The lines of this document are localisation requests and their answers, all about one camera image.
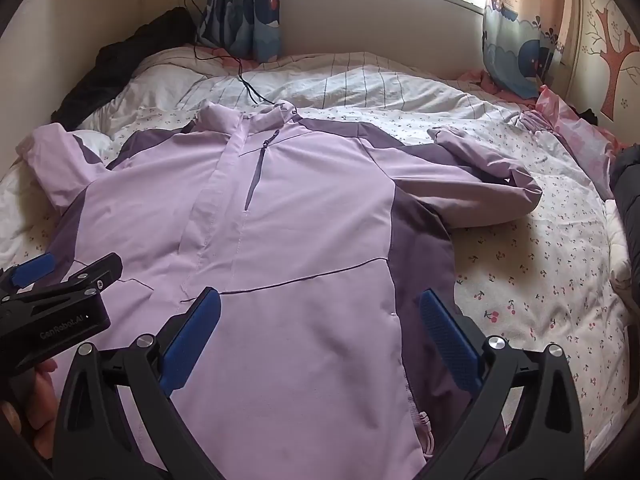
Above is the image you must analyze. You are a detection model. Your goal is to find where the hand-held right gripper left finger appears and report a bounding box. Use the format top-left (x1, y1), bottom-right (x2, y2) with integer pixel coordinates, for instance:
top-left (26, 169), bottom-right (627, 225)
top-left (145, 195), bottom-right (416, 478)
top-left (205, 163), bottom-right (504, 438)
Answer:
top-left (51, 286), bottom-right (223, 480)

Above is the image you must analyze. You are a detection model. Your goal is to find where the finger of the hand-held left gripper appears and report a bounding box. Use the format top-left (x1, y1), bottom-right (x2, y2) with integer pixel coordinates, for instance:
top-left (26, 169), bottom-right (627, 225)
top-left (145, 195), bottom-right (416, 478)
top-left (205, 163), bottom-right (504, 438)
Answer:
top-left (0, 253), bottom-right (124, 314)
top-left (0, 253), bottom-right (57, 294)

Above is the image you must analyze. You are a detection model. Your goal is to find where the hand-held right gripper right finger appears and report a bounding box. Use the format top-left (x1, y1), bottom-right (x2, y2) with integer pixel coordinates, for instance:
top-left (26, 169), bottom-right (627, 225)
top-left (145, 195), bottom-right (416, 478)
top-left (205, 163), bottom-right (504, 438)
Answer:
top-left (415, 287), bottom-right (586, 480)

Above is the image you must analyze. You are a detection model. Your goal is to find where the purple jacket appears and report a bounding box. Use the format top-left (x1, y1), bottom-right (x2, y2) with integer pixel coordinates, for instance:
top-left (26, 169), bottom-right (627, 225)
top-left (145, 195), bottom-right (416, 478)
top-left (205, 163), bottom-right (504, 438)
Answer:
top-left (15, 100), bottom-right (544, 480)

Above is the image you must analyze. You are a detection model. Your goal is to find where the person's left hand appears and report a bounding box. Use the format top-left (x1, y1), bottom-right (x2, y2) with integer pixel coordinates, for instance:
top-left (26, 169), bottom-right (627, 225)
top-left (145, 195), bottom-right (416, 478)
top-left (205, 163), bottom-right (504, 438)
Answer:
top-left (0, 358), bottom-right (61, 461)

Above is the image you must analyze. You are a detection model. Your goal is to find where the white cherry print quilt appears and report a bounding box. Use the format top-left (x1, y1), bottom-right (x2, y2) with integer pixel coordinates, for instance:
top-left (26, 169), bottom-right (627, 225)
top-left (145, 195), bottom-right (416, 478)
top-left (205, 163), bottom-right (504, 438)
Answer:
top-left (0, 45), bottom-right (633, 471)

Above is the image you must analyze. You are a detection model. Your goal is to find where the black clothing pile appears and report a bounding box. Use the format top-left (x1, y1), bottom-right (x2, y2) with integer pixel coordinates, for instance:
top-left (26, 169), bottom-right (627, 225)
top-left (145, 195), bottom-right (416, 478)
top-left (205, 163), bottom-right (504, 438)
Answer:
top-left (64, 7), bottom-right (198, 128)

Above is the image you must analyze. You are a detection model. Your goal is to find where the dark grey cloth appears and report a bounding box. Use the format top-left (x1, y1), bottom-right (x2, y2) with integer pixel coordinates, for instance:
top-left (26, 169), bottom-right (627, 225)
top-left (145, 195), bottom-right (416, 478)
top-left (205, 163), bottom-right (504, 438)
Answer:
top-left (610, 144), bottom-right (640, 261)

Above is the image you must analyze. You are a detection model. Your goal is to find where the pink and blue printed curtain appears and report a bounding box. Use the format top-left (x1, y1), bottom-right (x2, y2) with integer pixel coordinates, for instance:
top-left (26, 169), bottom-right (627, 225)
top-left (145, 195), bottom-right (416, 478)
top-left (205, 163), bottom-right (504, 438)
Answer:
top-left (481, 0), bottom-right (576, 101)

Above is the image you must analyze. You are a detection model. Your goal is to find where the black cable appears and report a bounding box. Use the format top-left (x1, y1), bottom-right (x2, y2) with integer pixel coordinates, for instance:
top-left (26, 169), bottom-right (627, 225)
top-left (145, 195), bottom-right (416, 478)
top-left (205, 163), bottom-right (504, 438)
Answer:
top-left (184, 0), bottom-right (276, 107)

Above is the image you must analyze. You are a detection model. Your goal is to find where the tree wall sticker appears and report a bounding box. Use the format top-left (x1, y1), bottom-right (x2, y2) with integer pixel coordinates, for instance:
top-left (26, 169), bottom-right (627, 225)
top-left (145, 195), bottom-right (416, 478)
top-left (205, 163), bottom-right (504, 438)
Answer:
top-left (582, 0), bottom-right (640, 121)

